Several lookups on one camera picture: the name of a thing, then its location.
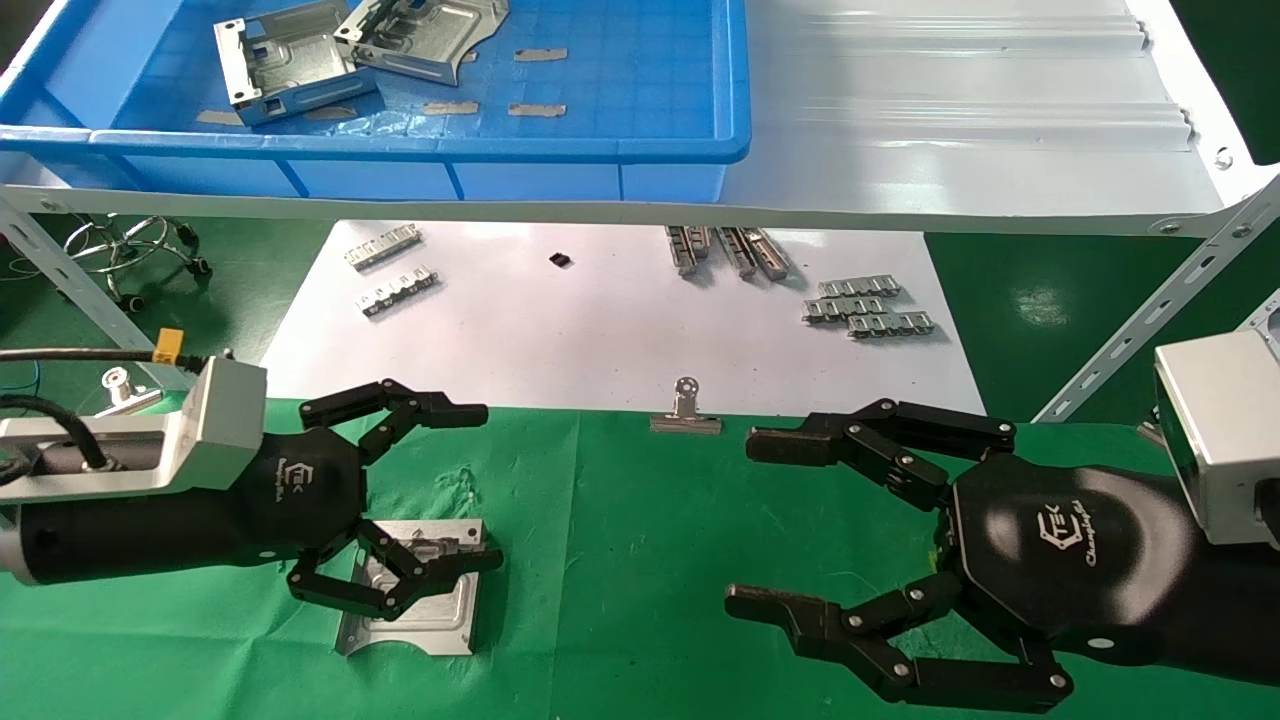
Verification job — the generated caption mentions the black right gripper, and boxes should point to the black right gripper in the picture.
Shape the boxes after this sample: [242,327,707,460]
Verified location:
[725,398,1201,714]

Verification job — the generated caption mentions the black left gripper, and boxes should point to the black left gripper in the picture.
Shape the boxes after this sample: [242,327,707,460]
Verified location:
[255,378,504,621]

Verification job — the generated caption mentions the metal plate part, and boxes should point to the metal plate part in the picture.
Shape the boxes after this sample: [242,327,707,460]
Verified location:
[335,518,486,656]

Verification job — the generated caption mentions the silver binder clip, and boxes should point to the silver binder clip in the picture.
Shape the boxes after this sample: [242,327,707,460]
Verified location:
[95,367,164,418]
[650,377,723,435]

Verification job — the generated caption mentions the green cloth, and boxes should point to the green cloth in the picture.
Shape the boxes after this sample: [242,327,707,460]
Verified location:
[0,397,1280,720]

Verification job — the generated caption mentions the white paper sheet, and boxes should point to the white paper sheet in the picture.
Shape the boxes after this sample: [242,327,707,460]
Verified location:
[255,220,991,423]

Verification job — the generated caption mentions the blue plastic bin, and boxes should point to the blue plastic bin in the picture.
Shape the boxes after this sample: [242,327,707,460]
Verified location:
[0,0,753,201]

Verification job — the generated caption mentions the chrome stool base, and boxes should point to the chrome stool base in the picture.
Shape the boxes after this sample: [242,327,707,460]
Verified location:
[62,215,213,306]

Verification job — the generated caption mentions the perforated metal shelf strut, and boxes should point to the perforated metal shelf strut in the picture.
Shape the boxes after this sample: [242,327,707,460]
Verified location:
[1035,175,1280,423]
[0,195,191,393]

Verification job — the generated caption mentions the white metal shelf board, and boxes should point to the white metal shelf board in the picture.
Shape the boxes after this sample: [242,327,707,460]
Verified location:
[0,0,1256,238]

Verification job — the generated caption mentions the black cable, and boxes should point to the black cable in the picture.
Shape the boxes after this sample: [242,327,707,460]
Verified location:
[0,347,161,363]
[0,395,111,471]

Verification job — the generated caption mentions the metal bracket part with slots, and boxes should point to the metal bracket part with slots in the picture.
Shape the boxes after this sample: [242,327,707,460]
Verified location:
[334,0,511,87]

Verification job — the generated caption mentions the box-shaped metal bracket part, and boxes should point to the box-shaped metal bracket part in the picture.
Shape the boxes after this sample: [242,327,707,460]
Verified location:
[214,0,381,127]

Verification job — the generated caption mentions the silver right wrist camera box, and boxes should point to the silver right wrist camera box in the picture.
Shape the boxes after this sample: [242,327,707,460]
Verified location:
[1153,330,1280,546]

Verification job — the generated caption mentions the grey metal frame piece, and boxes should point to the grey metal frame piece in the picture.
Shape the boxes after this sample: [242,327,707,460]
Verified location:
[1240,290,1280,351]

